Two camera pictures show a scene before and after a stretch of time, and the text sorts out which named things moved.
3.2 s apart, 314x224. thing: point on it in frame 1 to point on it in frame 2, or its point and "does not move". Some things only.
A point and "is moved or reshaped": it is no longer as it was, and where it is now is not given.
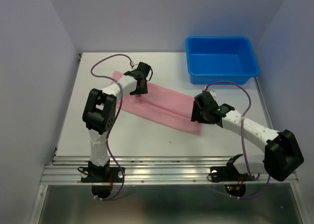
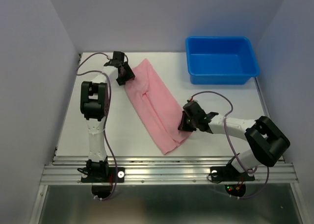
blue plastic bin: [214, 59] does not move
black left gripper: [143, 90] to [129, 75]
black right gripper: [195, 114] to [183, 126]
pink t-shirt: [163, 105] is moved or reshaped
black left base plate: [102, 174] does not move
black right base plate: [229, 173] does not move
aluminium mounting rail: [153, 170] does not move
